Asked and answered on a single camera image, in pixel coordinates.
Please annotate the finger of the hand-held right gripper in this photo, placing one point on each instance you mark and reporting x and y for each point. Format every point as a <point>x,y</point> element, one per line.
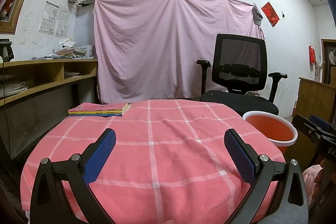
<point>304,124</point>
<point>319,120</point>

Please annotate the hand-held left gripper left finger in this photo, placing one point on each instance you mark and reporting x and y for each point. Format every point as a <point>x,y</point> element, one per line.
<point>101,154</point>

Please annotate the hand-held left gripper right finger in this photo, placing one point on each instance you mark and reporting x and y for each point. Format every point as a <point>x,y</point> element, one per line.
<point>239,155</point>

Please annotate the red bucket with white rim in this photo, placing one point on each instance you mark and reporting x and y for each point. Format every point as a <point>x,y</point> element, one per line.
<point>270,129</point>

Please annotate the person's right hand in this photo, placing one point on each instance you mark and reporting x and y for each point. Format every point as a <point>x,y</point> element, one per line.
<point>319,184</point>

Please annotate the wooden cabinet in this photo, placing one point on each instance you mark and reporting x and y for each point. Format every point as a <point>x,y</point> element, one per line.
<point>315,98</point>

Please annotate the blue spine book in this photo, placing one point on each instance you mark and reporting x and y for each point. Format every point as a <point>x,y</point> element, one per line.
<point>97,115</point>

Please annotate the yellow spine book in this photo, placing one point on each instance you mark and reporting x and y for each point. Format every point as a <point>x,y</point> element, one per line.
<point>99,112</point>

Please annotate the stack of pink books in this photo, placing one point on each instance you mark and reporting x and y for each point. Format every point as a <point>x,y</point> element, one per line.
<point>102,106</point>

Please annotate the red hanging ornament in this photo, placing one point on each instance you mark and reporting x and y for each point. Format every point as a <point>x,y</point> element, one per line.
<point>312,54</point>

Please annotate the pink checked tablecloth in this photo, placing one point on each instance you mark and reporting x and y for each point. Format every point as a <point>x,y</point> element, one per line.
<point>168,161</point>

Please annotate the thin papers in cubby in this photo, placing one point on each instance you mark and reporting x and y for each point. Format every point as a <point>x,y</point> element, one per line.
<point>71,74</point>

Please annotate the black mesh office chair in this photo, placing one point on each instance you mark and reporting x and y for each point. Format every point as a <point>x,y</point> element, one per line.
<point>241,56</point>

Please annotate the wooden shelf desk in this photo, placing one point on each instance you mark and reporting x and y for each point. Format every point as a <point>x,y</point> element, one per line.
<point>44,70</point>

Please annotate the pile of papers and books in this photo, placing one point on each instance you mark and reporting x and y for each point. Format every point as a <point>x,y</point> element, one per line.
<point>69,52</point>

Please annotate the stack of papers in cubby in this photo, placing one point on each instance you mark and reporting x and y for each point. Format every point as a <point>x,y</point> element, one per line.
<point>13,88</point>

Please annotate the red diamond paper decoration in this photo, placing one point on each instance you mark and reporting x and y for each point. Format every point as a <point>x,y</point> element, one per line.
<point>270,14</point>

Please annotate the grey cloth piece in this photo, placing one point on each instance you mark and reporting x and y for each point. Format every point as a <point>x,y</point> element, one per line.
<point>258,15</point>

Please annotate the pink hanging bed sheet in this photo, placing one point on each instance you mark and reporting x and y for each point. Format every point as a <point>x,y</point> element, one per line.
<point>157,43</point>

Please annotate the black clamp device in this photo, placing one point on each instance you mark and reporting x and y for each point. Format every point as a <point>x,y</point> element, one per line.
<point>5,49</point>

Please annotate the wooden door frame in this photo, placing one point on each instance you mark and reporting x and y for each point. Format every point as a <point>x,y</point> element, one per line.
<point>328,61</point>

